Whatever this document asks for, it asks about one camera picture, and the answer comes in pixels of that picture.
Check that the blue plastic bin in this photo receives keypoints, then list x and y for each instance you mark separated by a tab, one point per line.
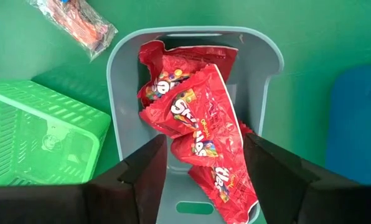
359	124

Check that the green plastic basket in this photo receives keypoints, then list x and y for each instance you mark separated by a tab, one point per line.
33	130

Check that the grey-blue plastic bin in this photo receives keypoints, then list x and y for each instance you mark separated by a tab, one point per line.
126	93

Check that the clear Jolly Rancher packet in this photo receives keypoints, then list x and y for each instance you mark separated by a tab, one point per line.
76	25

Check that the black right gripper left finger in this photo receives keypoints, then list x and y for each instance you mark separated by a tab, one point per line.
79	205

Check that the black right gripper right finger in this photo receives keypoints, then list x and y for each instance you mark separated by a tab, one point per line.
313	202

